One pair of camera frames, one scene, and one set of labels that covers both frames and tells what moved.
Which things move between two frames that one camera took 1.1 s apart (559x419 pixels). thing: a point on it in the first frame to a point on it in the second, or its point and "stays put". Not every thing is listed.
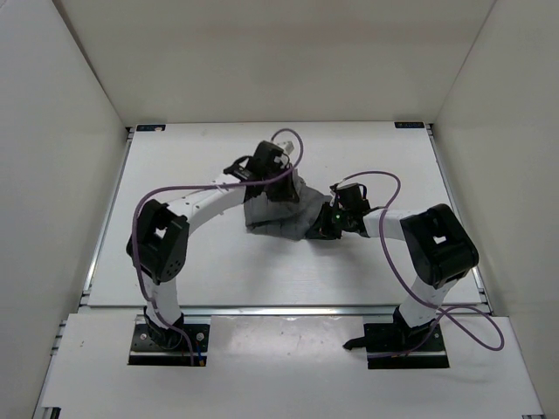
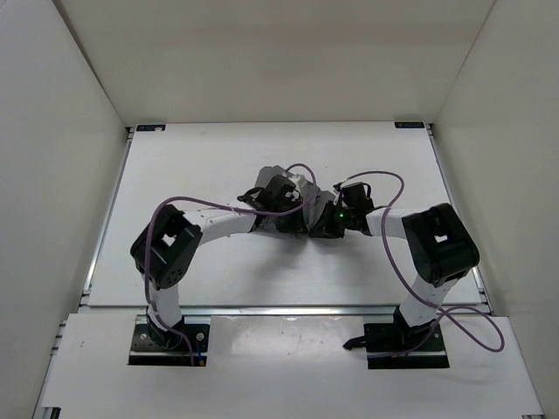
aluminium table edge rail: x=279 y=311 stays put
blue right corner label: x=410 y=125 stays put
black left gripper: x=289 y=194 to x=296 y=224
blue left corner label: x=149 y=127 stays put
